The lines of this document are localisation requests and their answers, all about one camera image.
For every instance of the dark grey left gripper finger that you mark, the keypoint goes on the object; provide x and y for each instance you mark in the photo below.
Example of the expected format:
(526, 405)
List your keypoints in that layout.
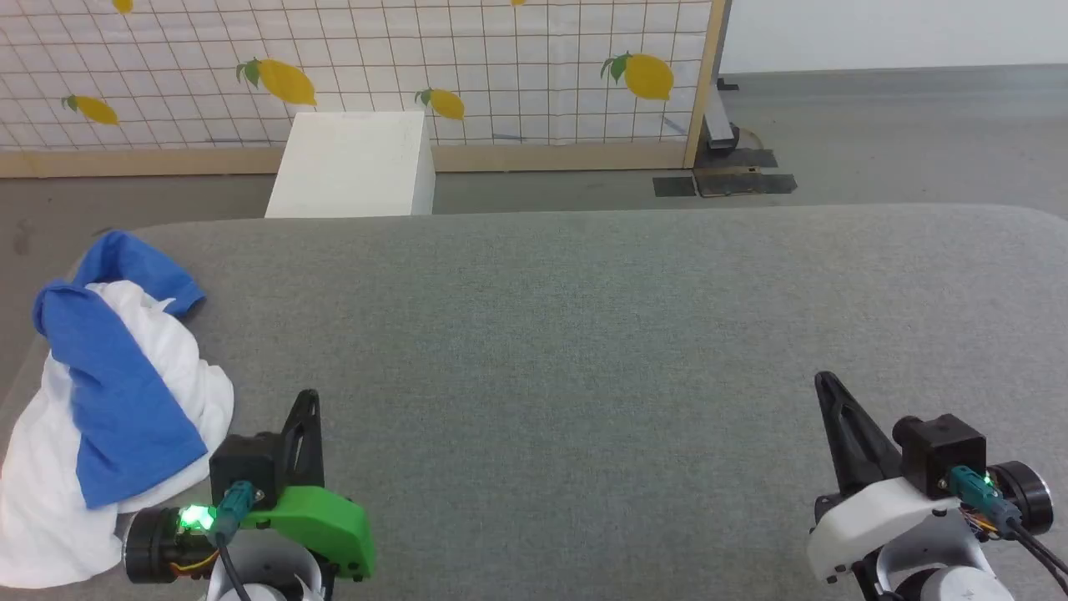
(303, 442)

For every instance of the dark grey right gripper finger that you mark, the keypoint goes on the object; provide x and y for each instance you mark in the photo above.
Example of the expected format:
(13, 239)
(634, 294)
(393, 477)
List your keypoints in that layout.
(855, 451)

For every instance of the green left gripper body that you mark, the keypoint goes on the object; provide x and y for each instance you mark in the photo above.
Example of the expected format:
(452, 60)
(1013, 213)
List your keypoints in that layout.
(317, 517)

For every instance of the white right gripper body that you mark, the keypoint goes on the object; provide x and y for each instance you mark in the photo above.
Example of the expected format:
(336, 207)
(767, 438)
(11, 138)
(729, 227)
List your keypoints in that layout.
(884, 517)

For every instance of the white and blue shirt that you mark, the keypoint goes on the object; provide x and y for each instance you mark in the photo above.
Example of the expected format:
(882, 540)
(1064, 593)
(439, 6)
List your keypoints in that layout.
(125, 392)

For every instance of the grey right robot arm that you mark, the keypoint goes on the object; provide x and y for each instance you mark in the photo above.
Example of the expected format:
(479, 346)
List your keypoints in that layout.
(934, 576)

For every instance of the white box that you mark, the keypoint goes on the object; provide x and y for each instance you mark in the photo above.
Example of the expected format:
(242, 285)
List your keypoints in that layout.
(359, 163)

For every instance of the grey fabric sofa seat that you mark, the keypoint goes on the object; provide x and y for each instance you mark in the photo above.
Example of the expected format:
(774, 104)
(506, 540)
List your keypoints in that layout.
(584, 351)

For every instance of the dark floor tape patch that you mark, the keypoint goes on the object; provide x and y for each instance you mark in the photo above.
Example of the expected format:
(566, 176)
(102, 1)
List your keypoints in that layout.
(674, 186)

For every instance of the grey metal partition foot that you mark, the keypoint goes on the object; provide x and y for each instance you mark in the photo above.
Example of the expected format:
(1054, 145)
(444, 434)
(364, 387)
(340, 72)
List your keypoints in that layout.
(719, 125)

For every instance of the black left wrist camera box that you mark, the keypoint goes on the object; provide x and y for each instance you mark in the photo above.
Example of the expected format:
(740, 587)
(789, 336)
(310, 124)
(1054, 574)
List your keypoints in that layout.
(246, 463)

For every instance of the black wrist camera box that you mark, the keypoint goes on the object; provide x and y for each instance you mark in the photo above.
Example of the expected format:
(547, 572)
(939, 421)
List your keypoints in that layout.
(246, 463)
(943, 451)

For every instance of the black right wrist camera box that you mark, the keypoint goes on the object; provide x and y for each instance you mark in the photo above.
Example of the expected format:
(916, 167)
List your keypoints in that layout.
(943, 451)

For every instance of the taped partition base plate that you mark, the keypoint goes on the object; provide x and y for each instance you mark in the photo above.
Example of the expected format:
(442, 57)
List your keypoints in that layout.
(743, 180)

